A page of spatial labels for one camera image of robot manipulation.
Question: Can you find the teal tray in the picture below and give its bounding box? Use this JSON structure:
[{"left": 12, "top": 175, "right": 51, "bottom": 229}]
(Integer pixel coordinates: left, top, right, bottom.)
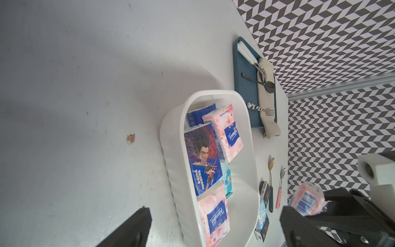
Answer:
[{"left": 232, "top": 37, "right": 278, "bottom": 128}]

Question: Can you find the white storage box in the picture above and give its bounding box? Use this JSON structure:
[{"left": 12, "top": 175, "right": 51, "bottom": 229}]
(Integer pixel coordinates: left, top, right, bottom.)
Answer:
[{"left": 160, "top": 90, "right": 260, "bottom": 247}]

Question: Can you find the beige cloth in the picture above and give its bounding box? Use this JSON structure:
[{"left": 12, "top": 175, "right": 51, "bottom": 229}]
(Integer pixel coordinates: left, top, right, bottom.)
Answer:
[{"left": 258, "top": 58, "right": 281, "bottom": 139}]

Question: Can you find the teal cartoon tissue pack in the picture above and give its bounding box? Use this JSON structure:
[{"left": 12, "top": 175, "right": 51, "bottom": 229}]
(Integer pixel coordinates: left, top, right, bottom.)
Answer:
[{"left": 221, "top": 163, "right": 233, "bottom": 198}]

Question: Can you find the white handled knife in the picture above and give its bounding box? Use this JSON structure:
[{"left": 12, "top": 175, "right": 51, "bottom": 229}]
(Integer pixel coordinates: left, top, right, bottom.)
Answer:
[{"left": 237, "top": 41, "right": 259, "bottom": 69}]

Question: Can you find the purple tissue pack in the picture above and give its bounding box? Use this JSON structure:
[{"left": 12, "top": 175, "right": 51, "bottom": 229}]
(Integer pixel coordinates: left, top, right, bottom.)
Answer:
[{"left": 184, "top": 123, "right": 223, "bottom": 197}]

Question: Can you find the light blue tissue pack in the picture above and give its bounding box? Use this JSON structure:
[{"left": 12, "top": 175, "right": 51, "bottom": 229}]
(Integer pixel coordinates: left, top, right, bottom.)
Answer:
[{"left": 255, "top": 198, "right": 269, "bottom": 241}]

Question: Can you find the pink white tissue pack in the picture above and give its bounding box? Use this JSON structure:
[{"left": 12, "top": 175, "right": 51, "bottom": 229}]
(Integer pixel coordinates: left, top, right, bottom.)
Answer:
[{"left": 202, "top": 105, "right": 243, "bottom": 164}]

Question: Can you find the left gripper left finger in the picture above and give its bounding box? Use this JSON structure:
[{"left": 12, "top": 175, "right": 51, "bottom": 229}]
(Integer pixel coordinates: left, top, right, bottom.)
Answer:
[{"left": 97, "top": 207, "right": 152, "bottom": 247}]

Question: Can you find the patterned handle fork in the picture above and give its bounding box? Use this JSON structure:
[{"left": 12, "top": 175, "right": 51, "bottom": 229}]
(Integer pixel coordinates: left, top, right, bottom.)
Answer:
[{"left": 247, "top": 102, "right": 275, "bottom": 116}]

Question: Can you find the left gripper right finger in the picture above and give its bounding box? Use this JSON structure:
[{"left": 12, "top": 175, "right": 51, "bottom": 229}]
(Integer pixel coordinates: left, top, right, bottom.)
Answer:
[{"left": 280, "top": 206, "right": 339, "bottom": 247}]

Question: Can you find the black tissue pack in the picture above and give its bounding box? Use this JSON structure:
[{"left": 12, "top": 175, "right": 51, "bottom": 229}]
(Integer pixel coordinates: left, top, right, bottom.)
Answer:
[
  {"left": 259, "top": 181, "right": 271, "bottom": 208},
  {"left": 254, "top": 216, "right": 270, "bottom": 243}
]

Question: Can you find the pink handled silver spoon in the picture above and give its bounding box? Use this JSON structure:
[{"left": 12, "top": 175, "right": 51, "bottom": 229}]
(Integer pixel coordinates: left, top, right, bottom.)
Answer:
[{"left": 276, "top": 167, "right": 287, "bottom": 210}]

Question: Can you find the dark blue Tempo pack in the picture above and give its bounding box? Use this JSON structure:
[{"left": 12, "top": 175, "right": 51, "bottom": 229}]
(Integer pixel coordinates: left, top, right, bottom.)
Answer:
[{"left": 187, "top": 104, "right": 217, "bottom": 127}]

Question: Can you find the pale blue pink pack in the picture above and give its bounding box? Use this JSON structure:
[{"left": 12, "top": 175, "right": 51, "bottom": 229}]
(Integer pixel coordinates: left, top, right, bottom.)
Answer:
[{"left": 289, "top": 182, "right": 325, "bottom": 216}]

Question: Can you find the dark metal spoon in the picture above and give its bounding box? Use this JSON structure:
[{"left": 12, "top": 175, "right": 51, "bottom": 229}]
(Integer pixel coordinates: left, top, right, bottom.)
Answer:
[{"left": 241, "top": 73, "right": 276, "bottom": 94}]

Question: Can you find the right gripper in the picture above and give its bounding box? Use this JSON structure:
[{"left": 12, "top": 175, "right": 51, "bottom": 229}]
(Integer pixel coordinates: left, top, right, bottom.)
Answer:
[{"left": 308, "top": 188, "right": 395, "bottom": 247}]

